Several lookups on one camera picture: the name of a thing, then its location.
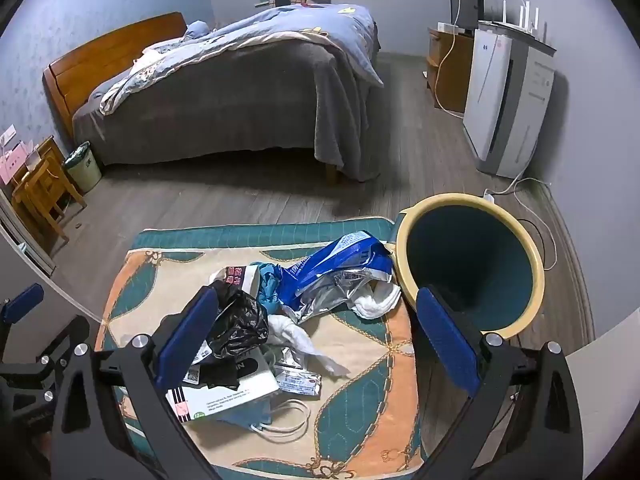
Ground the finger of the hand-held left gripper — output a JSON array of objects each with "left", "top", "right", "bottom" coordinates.
[
  {"left": 35, "top": 316, "right": 92, "bottom": 368},
  {"left": 0, "top": 282, "right": 45, "bottom": 326}
]

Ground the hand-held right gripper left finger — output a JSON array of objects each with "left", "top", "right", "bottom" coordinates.
[{"left": 50, "top": 287, "right": 221, "bottom": 480}]

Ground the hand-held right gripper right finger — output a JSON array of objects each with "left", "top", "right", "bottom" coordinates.
[{"left": 410, "top": 286, "right": 586, "bottom": 480}]

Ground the black plastic bag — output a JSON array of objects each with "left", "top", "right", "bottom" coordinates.
[{"left": 207, "top": 280, "right": 271, "bottom": 361}]

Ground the red printed white packet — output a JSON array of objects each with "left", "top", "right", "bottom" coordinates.
[{"left": 210, "top": 265, "right": 261, "bottom": 293}]

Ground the white cloth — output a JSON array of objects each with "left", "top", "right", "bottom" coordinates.
[{"left": 350, "top": 282, "right": 402, "bottom": 320}]

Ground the teal waste bin yellow rim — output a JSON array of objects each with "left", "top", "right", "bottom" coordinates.
[{"left": 392, "top": 193, "right": 546, "bottom": 341}]

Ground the blue silver foil bag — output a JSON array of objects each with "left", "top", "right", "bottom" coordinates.
[{"left": 277, "top": 231, "right": 396, "bottom": 326}]

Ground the white printed box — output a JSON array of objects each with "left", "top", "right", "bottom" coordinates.
[{"left": 165, "top": 345, "right": 280, "bottom": 423}]

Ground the teal blue cloth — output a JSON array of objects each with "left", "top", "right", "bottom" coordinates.
[{"left": 250, "top": 261, "right": 286, "bottom": 316}]

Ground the teal orange patterned mat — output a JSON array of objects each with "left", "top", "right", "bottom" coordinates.
[{"left": 95, "top": 216, "right": 426, "bottom": 480}]

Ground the blue face mask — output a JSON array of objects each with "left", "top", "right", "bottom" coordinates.
[{"left": 225, "top": 397, "right": 313, "bottom": 443}]

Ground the white crumpled tissue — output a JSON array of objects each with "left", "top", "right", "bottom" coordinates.
[{"left": 267, "top": 312, "right": 351, "bottom": 376}]

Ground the wooden nightstand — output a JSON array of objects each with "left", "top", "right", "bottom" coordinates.
[{"left": 11, "top": 136, "right": 87, "bottom": 243}]

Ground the small white blue packet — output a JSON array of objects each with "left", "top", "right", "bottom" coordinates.
[{"left": 274, "top": 365, "right": 321, "bottom": 398}]

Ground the pink box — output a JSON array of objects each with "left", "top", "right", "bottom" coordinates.
[{"left": 0, "top": 141, "right": 36, "bottom": 186}]

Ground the small green lined bin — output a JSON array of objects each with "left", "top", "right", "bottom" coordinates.
[{"left": 64, "top": 141, "right": 103, "bottom": 193}]

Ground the white board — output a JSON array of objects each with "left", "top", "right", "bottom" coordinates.
[{"left": 565, "top": 305, "right": 640, "bottom": 480}]

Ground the bed with grey blanket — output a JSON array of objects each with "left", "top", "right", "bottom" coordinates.
[{"left": 72, "top": 37, "right": 386, "bottom": 183}]

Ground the white air purifier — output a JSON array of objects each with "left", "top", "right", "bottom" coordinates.
[{"left": 462, "top": 20, "right": 557, "bottom": 179}]

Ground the wooden cabinet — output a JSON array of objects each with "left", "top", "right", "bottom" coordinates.
[{"left": 426, "top": 22, "right": 475, "bottom": 113}]

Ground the blue pillow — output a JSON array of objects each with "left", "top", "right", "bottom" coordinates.
[{"left": 182, "top": 20, "right": 218, "bottom": 41}]

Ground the light blue quilt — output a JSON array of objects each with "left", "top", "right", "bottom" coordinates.
[{"left": 99, "top": 4, "right": 385, "bottom": 115}]

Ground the white router with antennas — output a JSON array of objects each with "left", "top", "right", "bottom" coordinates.
[{"left": 492, "top": 0, "right": 546, "bottom": 28}]

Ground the white power cable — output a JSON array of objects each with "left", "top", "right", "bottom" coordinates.
[{"left": 492, "top": 175, "right": 558, "bottom": 271}]

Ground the wooden bed frame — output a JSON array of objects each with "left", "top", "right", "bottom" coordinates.
[{"left": 42, "top": 11, "right": 188, "bottom": 133}]

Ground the cream cable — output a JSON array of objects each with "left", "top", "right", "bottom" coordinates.
[{"left": 434, "top": 0, "right": 481, "bottom": 120}]

